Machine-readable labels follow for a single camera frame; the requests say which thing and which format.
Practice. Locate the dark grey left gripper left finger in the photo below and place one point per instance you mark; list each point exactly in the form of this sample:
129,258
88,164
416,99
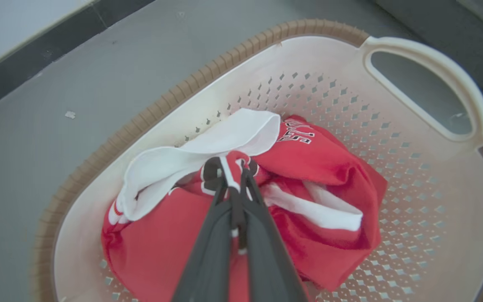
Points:
212,251

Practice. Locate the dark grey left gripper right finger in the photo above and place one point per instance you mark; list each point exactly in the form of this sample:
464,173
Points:
266,260

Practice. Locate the red garment with white trim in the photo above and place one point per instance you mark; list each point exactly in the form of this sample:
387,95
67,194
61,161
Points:
162,247

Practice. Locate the red jersey with black number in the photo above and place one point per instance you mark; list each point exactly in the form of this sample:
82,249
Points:
224,136

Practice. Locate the cream perforated plastic laundry basket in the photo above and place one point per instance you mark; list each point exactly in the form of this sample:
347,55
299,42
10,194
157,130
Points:
434,176

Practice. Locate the small white paper scrap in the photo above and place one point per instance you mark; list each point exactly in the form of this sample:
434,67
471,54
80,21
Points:
70,114

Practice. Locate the black wall baseboard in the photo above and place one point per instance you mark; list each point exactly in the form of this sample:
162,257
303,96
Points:
36,54

